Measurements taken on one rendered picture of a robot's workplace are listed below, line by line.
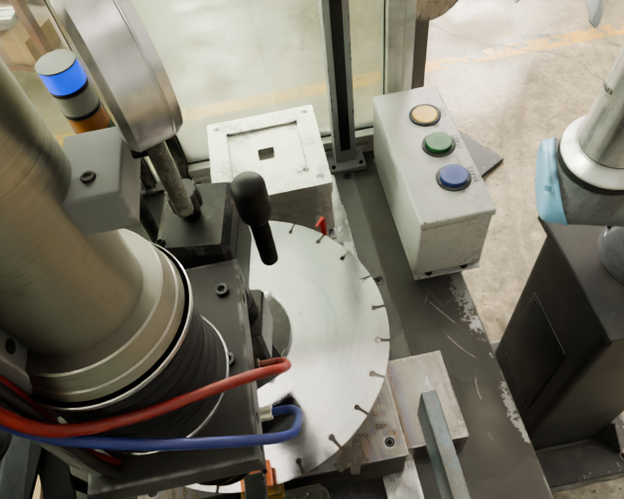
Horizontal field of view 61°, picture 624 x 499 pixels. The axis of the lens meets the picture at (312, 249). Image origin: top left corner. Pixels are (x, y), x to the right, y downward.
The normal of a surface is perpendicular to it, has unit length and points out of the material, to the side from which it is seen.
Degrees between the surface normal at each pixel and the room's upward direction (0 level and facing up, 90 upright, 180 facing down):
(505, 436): 0
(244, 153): 0
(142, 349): 76
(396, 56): 90
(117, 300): 90
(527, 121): 0
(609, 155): 98
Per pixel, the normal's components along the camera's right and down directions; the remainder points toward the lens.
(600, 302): -0.11, -0.57
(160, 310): 0.91, -0.03
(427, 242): 0.18, 0.80
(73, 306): 0.65, 0.58
